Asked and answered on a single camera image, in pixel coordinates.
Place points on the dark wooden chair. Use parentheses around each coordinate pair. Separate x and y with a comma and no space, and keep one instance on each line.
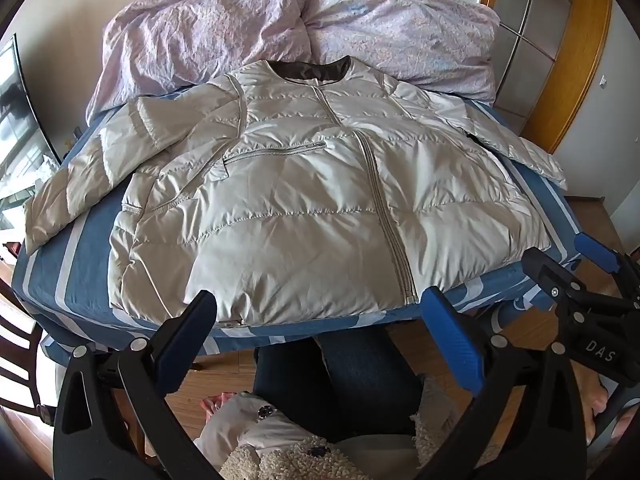
(20,340)

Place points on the television screen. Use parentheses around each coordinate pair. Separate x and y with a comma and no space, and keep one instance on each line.
(20,105)

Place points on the person's legs in jeans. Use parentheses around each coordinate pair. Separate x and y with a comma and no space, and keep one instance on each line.
(350,390)

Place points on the bed with blue striped sheet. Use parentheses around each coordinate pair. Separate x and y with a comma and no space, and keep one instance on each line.
(75,270)

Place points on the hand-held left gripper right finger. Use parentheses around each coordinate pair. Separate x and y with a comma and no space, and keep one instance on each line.
(450,340)

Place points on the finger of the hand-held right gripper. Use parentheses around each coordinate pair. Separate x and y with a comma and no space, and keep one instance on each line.
(547,272)
(597,254)

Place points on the person in jeans and fleece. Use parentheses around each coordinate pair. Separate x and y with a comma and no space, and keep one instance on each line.
(280,450)

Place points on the pink floral duvet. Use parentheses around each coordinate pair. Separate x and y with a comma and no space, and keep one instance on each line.
(200,25)

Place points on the beige puffer jacket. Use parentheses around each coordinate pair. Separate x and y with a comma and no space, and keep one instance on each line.
(300,210)

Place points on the wooden framed wardrobe door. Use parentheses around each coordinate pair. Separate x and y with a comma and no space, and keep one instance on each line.
(545,50)

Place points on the white wall socket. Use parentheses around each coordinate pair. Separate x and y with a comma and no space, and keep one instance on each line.
(603,81)

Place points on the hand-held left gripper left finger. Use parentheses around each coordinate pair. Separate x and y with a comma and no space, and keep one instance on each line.
(187,345)

